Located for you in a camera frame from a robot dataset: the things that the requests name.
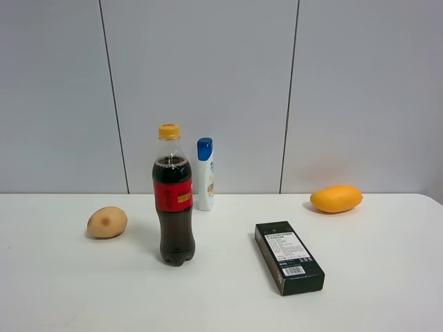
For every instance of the cola bottle yellow cap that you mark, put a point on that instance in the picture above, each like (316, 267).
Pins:
(173, 195)

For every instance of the white shampoo bottle blue cap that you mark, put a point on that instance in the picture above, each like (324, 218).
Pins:
(205, 155)

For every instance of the orange mango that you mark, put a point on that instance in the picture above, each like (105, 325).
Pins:
(336, 199)

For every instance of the brown potato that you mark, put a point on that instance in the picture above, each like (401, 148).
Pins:
(107, 222)

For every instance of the black rectangular box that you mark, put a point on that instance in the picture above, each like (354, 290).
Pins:
(292, 266)

